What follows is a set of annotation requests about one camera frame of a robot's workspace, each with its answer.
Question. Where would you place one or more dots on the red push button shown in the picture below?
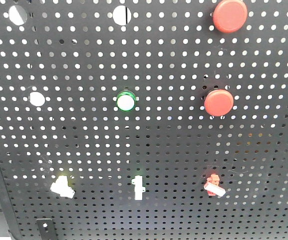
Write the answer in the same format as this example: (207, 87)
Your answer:
(218, 102)
(230, 15)

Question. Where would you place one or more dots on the yellow lit selector switch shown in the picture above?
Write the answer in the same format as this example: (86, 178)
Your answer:
(61, 187)

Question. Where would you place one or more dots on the green illuminated push button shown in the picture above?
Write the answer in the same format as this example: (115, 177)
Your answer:
(126, 101)

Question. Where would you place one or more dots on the lower red push button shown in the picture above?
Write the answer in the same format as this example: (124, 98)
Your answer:
(218, 102)

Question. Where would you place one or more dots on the left black clamp bracket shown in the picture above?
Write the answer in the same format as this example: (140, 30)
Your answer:
(46, 229)

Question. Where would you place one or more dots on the upper red push button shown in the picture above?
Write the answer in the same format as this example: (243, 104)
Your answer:
(230, 15)

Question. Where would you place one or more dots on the red selector switch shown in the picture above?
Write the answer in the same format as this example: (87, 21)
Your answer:
(212, 186)

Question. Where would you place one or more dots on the black perforated pegboard panel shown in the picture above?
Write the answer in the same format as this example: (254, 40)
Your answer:
(62, 65)

